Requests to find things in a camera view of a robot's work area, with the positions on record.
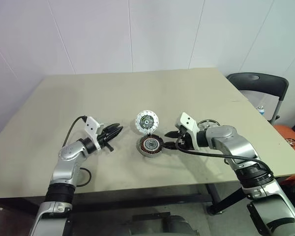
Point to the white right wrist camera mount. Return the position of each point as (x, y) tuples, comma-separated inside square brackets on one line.
[(190, 123)]

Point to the black folding chair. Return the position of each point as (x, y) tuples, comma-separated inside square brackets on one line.
[(260, 82)]

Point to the orange stool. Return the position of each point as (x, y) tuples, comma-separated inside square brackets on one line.
[(288, 132)]

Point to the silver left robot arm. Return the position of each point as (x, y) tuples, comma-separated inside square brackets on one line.
[(64, 169)]

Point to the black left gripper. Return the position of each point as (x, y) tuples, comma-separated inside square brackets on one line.
[(104, 138)]

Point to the small clear bottle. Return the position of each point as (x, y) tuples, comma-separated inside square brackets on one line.
[(261, 109)]

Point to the spoked metal rotor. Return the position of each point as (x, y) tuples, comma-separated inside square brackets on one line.
[(207, 123)]

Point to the black table leg frame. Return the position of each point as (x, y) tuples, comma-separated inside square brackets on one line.
[(223, 200)]

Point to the small spoked metal wheel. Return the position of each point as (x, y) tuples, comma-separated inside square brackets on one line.
[(291, 140)]

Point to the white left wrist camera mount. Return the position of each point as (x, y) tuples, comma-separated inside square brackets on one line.
[(91, 126)]

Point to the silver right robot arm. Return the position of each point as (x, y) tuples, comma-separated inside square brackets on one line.
[(238, 147)]

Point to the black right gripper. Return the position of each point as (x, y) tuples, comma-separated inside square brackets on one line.
[(186, 143)]

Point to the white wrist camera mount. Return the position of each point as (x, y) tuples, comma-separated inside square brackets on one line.
[(190, 123), (91, 126)]

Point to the round grey motor lid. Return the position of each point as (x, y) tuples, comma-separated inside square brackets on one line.
[(146, 121)]

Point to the motor stator with copper windings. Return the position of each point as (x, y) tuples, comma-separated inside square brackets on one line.
[(150, 145)]

